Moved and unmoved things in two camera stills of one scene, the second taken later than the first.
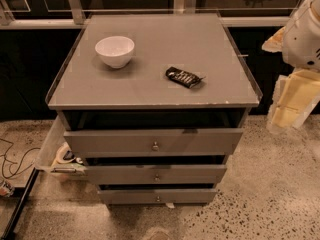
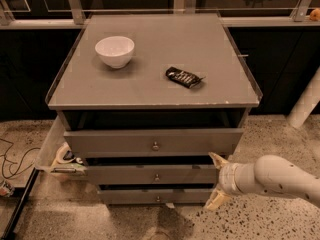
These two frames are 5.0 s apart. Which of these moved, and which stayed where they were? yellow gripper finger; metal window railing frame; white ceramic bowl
Moved: yellow gripper finger
Stayed: white ceramic bowl; metal window railing frame
